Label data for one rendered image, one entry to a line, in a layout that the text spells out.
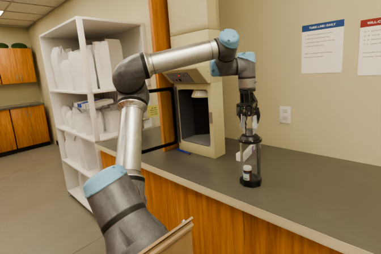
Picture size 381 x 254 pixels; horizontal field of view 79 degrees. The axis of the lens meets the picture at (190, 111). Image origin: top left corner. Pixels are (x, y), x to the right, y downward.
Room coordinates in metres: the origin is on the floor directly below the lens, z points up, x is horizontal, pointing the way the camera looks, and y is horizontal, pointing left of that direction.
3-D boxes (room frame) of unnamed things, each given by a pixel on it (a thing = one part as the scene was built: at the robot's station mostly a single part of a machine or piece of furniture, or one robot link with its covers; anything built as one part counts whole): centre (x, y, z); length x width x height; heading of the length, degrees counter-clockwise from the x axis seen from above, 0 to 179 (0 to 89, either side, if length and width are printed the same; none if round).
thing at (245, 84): (1.01, -0.26, 1.42); 0.08 x 0.08 x 0.05
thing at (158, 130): (1.47, 0.23, 1.19); 0.30 x 0.01 x 0.40; 126
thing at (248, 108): (1.01, -0.25, 1.34); 0.09 x 0.08 x 0.12; 151
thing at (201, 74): (1.42, 0.02, 1.46); 0.32 x 0.12 x 0.10; 46
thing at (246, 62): (1.01, -0.25, 1.50); 0.09 x 0.08 x 0.11; 93
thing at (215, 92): (1.56, -0.10, 1.33); 0.32 x 0.25 x 0.77; 46
